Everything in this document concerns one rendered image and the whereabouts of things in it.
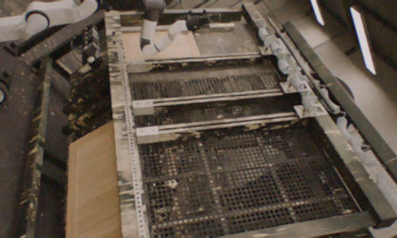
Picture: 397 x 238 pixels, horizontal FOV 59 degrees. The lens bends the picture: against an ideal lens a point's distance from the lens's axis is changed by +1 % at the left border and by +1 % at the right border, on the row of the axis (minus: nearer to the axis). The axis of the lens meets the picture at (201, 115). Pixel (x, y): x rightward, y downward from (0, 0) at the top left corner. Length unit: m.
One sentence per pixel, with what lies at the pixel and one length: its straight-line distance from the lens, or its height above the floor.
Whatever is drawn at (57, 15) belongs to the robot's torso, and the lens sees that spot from 2.55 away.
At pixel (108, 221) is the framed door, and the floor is 0.55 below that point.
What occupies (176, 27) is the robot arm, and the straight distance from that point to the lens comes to 2.30.
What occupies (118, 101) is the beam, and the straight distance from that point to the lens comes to 2.26.
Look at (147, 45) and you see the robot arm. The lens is 2.33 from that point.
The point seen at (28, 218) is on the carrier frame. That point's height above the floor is 0.18.
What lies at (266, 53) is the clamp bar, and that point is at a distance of 2.72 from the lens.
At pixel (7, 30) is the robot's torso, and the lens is 2.65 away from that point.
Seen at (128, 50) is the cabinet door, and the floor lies 0.92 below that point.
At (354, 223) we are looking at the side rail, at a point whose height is 1.74.
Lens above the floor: 1.68
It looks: 11 degrees down
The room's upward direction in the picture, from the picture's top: 61 degrees clockwise
